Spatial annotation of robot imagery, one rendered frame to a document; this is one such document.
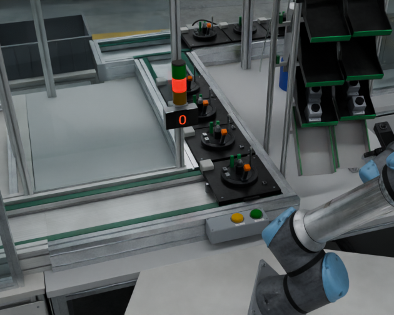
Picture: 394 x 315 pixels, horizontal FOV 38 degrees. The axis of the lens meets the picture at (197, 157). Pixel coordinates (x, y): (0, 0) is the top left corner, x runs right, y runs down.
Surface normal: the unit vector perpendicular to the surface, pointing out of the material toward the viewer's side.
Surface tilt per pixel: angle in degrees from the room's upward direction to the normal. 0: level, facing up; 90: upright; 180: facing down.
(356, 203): 69
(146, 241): 90
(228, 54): 90
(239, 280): 0
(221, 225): 0
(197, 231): 90
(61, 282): 0
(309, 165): 45
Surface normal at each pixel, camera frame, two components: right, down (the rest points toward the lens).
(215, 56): 0.29, 0.54
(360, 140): 0.07, -0.18
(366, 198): -0.75, 0.04
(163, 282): -0.01, -0.82
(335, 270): 0.74, -0.38
